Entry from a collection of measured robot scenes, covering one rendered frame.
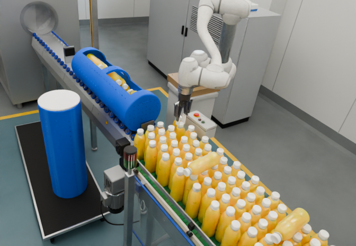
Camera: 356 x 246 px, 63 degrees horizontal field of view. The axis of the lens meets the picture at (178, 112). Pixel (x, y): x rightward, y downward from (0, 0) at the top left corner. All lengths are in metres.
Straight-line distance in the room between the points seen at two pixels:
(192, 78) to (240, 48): 1.74
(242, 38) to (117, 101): 1.77
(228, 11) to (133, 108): 0.85
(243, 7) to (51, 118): 1.44
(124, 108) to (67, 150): 0.65
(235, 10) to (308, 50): 2.49
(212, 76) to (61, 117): 1.08
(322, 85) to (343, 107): 0.38
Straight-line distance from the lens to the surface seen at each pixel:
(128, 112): 1.85
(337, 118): 4.22
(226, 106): 3.60
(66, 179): 2.50
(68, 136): 2.23
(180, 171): 1.50
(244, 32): 3.24
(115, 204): 1.96
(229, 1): 1.92
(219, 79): 1.59
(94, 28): 3.15
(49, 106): 2.13
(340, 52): 4.07
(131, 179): 1.50
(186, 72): 1.60
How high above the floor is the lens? 2.16
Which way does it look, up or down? 33 degrees down
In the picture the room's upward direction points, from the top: 8 degrees clockwise
